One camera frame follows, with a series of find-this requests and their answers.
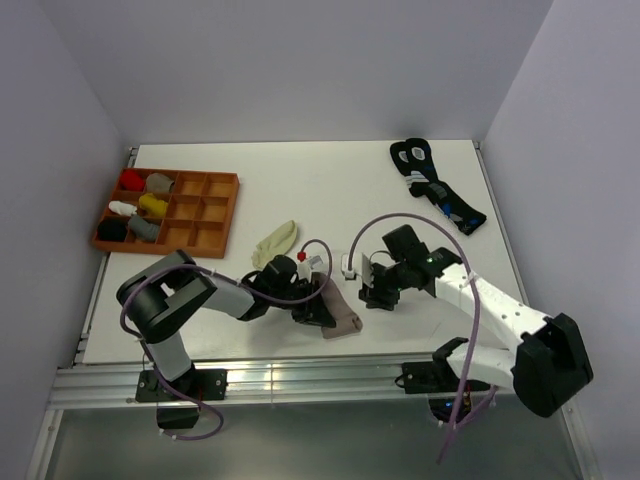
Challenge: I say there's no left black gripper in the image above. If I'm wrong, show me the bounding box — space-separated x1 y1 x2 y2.
269 278 334 327

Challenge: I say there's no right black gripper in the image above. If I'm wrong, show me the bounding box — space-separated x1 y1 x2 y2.
358 260 411 312

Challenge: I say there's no cream ankle sock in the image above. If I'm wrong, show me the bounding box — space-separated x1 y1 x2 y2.
251 220 298 270

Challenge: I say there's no mauve sock with red stripe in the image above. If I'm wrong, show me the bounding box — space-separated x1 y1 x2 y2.
312 272 363 340

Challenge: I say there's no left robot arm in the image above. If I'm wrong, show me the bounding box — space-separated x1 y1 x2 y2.
116 250 337 399

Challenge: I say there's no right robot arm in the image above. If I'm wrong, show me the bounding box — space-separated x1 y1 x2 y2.
342 225 594 418

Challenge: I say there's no black patterned sock front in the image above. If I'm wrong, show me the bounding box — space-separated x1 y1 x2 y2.
405 138 487 236

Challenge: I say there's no black patterned sock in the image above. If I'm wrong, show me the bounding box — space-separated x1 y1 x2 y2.
389 142 412 177
405 138 487 236

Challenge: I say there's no black patterned sock back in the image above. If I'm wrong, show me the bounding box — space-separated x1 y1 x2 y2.
389 142 412 177

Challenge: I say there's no orange compartment tray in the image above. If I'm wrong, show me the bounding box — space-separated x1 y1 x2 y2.
92 167 240 259

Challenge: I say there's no grey rolled sock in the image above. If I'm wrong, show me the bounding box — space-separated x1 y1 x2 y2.
127 215 160 243

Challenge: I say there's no yellow rolled sock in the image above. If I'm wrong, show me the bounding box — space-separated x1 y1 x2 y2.
138 193 169 217

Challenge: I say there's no taupe rolled sock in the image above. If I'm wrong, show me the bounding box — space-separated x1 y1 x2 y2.
145 173 175 193

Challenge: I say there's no black rolled sock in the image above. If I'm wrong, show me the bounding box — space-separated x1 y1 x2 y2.
96 218 128 242

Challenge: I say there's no white rolled sock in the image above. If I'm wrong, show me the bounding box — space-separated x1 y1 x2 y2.
108 200 137 217

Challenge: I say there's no red rolled sock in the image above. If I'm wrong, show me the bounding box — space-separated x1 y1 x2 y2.
119 170 146 192

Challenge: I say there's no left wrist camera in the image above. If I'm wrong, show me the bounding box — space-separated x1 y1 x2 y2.
296 251 324 281

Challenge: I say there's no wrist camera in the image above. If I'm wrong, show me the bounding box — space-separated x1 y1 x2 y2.
296 251 324 281
340 252 373 287

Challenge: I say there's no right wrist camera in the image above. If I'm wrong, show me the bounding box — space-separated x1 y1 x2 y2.
340 252 373 287

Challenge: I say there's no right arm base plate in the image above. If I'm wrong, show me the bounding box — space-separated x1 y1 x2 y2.
394 361 460 394

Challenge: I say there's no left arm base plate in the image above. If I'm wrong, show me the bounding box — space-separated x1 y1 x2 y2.
135 369 227 403

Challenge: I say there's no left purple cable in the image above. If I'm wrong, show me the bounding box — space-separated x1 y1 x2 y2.
122 238 334 441

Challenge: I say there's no aluminium front rail frame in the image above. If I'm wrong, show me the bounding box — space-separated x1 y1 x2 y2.
47 349 574 411

